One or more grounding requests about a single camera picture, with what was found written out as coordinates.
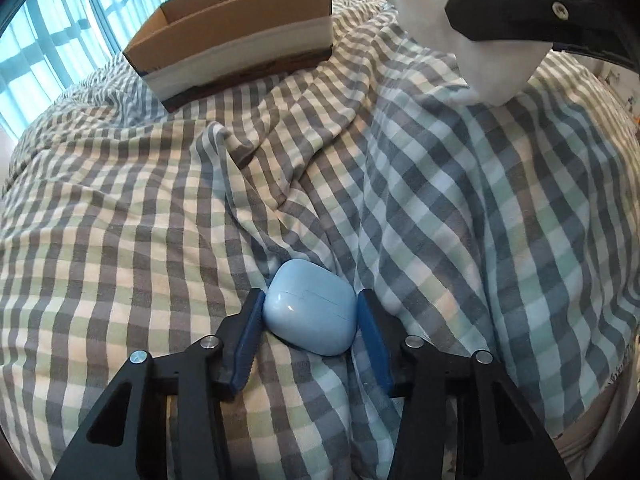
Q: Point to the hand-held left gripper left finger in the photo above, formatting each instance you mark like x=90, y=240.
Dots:
x=247, y=330

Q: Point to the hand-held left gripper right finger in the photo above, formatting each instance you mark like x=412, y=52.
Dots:
x=372, y=330

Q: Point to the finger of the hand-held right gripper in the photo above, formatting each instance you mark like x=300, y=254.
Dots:
x=500, y=15

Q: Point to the white rabbit figurine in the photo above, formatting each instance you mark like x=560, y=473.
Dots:
x=490, y=70

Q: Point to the light blue earbud case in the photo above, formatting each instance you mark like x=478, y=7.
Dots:
x=310, y=305

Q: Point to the cardboard box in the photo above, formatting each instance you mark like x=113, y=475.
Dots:
x=240, y=15

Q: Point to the grey checkered blanket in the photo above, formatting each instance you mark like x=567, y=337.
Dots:
x=200, y=200

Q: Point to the wide teal curtain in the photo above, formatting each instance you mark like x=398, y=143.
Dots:
x=60, y=35

